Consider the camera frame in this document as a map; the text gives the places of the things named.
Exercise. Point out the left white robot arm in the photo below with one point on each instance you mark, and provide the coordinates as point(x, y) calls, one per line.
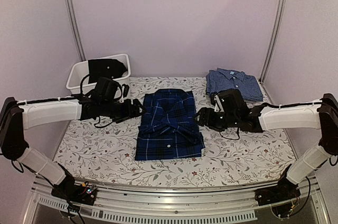
point(27, 127)

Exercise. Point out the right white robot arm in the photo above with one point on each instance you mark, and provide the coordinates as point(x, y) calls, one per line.
point(318, 116)

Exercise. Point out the floral patterned table mat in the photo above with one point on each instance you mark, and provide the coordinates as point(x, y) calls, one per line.
point(107, 155)

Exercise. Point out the right aluminium frame post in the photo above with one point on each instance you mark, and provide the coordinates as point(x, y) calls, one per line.
point(273, 40)

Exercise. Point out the aluminium frame post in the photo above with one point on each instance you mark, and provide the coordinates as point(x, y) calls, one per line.
point(75, 29)
point(273, 40)

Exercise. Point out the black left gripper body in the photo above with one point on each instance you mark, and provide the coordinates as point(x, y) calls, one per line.
point(116, 113)

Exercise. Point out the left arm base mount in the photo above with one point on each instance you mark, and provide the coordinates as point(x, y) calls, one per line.
point(83, 193)

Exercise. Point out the black shirt in bin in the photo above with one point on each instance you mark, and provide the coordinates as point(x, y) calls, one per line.
point(108, 68)

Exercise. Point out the left aluminium frame post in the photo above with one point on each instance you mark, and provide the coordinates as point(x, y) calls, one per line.
point(75, 29)

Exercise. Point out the dark blue plaid shirt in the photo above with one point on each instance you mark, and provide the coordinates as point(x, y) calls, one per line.
point(167, 130)

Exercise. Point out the white plastic bin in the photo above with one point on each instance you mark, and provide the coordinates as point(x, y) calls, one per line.
point(78, 78)

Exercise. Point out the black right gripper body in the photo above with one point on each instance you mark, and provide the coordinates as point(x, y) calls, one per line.
point(229, 121)

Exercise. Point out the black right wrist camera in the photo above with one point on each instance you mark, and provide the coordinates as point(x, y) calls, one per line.
point(230, 101)

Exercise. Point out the folded blue gingham shirt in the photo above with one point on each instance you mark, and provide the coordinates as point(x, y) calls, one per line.
point(221, 79)

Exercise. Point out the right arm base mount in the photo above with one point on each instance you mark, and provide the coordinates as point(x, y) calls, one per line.
point(283, 198)

